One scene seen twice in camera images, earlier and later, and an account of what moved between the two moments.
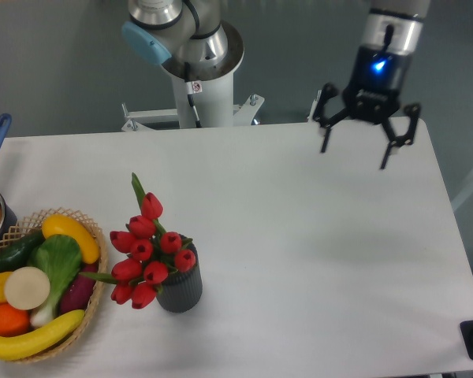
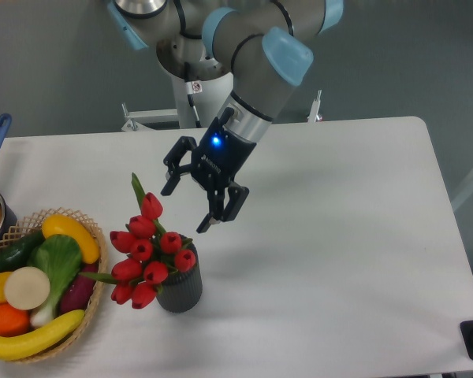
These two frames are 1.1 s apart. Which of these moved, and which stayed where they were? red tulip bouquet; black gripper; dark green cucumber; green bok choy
Moved: black gripper
Stayed: dark green cucumber; green bok choy; red tulip bouquet
